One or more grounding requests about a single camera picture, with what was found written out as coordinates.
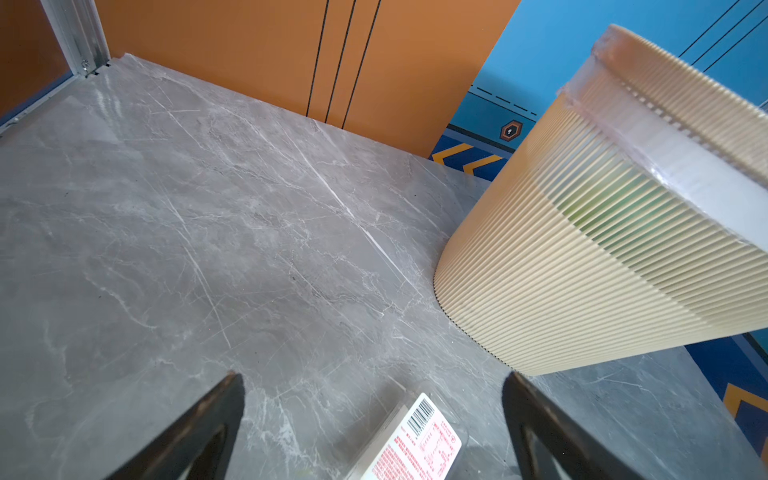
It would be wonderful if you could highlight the clear bottle pink label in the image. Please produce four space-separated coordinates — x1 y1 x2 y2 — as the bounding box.
346 385 468 480

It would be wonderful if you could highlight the clear plastic bin liner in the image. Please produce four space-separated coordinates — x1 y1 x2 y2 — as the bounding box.
561 25 767 250

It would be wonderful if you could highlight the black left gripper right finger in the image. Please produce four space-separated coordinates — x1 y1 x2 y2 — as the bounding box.
502 372 641 479

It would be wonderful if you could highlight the beige ribbed waste bin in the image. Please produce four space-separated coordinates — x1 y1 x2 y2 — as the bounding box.
433 23 768 378

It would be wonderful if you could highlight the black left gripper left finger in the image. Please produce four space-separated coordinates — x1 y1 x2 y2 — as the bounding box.
109 371 245 479

